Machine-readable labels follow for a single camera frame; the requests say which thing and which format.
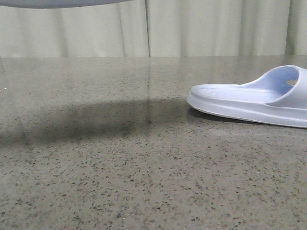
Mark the light blue slipper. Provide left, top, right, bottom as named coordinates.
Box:
left=187, top=65, right=307, bottom=128
left=0, top=0, right=125, bottom=9

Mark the pale grey-green curtain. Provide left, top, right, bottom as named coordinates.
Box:
left=0, top=0, right=307, bottom=58

